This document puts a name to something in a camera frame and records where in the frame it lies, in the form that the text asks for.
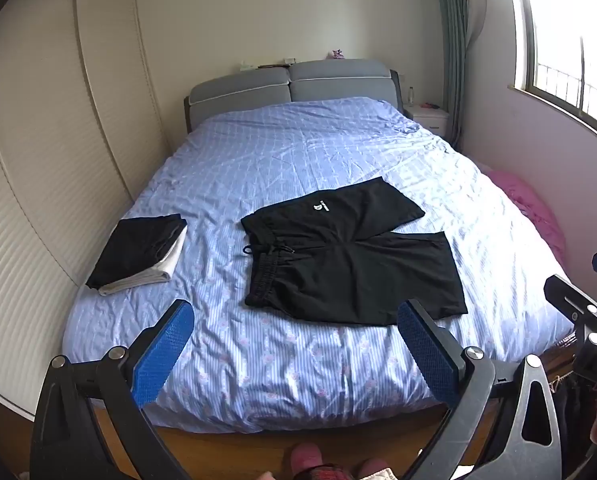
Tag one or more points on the white nightstand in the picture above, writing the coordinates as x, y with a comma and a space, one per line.
431, 119

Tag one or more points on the white slatted wardrobe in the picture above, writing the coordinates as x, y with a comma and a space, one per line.
48, 135

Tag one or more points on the blue striped floral bedsheet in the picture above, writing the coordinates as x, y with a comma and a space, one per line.
278, 160

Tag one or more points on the black pants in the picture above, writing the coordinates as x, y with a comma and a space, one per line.
353, 260

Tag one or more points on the small purple toy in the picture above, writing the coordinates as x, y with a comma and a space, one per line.
337, 54

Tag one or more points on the pink slipper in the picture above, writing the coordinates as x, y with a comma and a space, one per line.
304, 457
372, 469

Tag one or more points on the grey padded headboard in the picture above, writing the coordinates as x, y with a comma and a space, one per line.
288, 82

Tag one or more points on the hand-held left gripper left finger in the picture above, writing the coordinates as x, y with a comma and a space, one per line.
166, 355

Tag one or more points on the person's plaid trousers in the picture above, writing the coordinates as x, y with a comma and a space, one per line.
333, 474

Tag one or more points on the green curtain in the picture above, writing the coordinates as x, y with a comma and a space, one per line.
458, 35

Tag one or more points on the barred window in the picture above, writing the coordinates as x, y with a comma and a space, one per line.
573, 35

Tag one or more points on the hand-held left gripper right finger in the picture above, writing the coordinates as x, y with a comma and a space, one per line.
426, 355

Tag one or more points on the clear bottle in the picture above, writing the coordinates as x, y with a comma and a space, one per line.
411, 96

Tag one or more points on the pink cloth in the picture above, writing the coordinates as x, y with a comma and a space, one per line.
533, 210

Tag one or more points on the folded black garment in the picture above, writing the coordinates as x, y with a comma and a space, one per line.
138, 245

